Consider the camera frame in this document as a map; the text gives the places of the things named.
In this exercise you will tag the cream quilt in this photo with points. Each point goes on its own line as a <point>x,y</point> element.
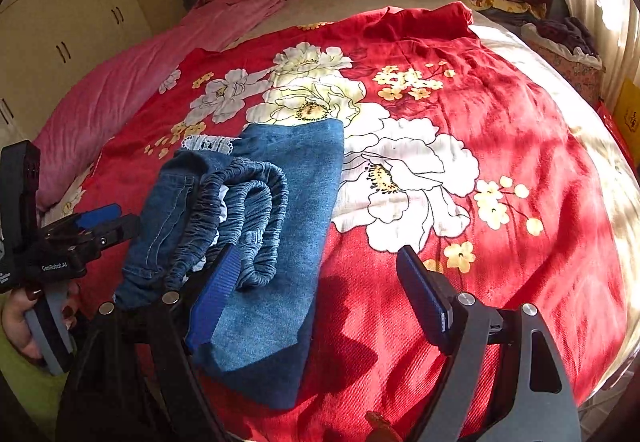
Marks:
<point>615,182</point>

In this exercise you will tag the red floral blanket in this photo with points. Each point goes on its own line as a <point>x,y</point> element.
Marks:
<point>500,121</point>

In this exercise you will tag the white wardrobe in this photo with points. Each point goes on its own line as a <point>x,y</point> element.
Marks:
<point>55,6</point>

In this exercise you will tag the floral laundry basket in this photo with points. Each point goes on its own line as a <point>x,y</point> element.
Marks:
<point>575,71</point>

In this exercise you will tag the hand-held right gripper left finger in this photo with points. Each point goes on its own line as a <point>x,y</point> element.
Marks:
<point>215,292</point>

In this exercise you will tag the yellow paper bag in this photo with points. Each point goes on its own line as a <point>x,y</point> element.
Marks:
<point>629,114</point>

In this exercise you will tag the person's left forearm green sleeve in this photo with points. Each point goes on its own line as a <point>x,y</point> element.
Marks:
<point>25,397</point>

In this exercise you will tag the person's left hand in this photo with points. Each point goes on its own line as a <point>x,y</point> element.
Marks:
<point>20,322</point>

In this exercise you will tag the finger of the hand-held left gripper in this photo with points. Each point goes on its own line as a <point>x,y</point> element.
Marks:
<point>120,229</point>
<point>100,217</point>

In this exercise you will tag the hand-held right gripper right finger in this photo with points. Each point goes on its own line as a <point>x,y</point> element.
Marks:
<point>425,289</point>

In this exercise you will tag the pink quilt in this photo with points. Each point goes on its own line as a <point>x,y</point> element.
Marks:
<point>115,91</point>

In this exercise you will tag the dark purple clothes heap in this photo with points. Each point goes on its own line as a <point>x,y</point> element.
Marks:
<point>567,34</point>

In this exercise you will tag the blue denim pants lace trim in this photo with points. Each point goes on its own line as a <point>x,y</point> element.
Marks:
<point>295,202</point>

